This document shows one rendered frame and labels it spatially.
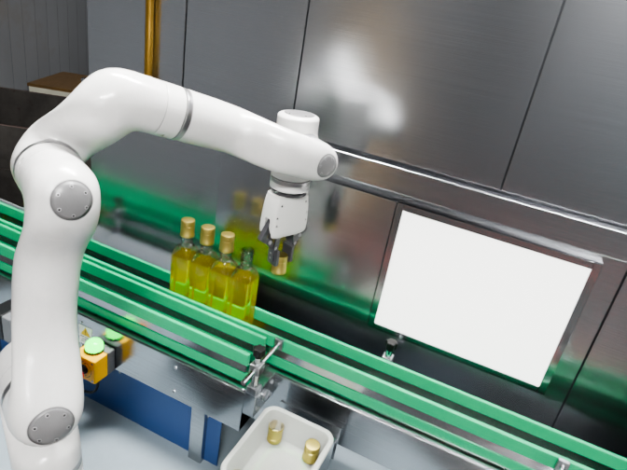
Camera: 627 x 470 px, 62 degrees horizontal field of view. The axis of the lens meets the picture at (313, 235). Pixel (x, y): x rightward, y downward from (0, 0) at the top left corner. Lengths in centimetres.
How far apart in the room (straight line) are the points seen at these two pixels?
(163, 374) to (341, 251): 53
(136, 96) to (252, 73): 50
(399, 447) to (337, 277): 42
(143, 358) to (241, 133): 67
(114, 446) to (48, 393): 59
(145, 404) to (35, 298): 66
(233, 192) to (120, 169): 41
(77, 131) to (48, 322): 31
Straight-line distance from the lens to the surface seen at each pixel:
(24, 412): 98
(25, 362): 97
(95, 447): 155
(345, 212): 123
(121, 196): 166
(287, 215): 109
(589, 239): 117
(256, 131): 95
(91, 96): 86
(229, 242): 125
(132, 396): 153
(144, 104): 87
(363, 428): 128
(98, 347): 141
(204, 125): 91
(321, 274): 132
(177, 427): 149
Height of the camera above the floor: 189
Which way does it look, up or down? 25 degrees down
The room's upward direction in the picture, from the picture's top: 10 degrees clockwise
